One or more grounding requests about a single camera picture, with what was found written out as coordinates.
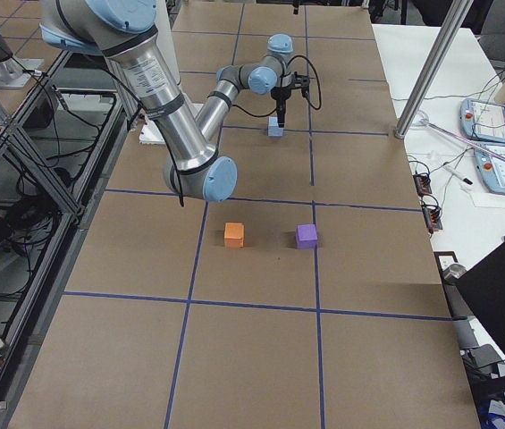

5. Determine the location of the purple foam block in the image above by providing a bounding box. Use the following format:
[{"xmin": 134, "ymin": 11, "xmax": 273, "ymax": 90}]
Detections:
[{"xmin": 295, "ymin": 223, "xmax": 318, "ymax": 249}]

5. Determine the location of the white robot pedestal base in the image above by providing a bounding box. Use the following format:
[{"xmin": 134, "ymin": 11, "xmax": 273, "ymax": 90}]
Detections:
[{"xmin": 138, "ymin": 0, "xmax": 206, "ymax": 147}]

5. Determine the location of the aluminium frame post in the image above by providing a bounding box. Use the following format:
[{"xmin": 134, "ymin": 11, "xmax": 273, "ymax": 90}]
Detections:
[{"xmin": 394, "ymin": 0, "xmax": 473, "ymax": 139}]

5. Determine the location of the black power strip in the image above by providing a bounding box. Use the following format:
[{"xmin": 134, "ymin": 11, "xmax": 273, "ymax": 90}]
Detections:
[
  {"xmin": 421, "ymin": 204, "xmax": 442, "ymax": 233},
  {"xmin": 413, "ymin": 174, "xmax": 432, "ymax": 197}
]

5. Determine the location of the grey metal cup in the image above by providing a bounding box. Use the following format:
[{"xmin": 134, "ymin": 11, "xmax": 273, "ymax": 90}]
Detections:
[{"xmin": 442, "ymin": 263, "xmax": 467, "ymax": 286}]

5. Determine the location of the light blue foam block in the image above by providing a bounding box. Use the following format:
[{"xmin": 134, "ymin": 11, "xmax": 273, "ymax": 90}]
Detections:
[{"xmin": 267, "ymin": 116, "xmax": 284, "ymax": 138}]

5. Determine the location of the black marker pen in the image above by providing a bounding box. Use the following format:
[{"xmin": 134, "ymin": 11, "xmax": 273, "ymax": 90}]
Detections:
[{"xmin": 443, "ymin": 164, "xmax": 473, "ymax": 186}]

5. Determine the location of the orange foam block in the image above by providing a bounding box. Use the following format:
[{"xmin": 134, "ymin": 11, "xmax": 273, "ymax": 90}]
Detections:
[{"xmin": 223, "ymin": 223, "xmax": 245, "ymax": 248}]

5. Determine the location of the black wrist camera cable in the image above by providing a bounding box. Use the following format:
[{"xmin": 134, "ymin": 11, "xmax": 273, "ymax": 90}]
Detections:
[{"xmin": 232, "ymin": 55, "xmax": 323, "ymax": 119}]

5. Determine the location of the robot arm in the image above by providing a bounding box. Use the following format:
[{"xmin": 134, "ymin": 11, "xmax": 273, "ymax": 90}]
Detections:
[{"xmin": 40, "ymin": 0, "xmax": 310, "ymax": 202}]

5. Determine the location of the upper teach pendant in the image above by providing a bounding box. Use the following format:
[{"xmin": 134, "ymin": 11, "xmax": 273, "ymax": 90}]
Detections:
[{"xmin": 459, "ymin": 97, "xmax": 505, "ymax": 143}]

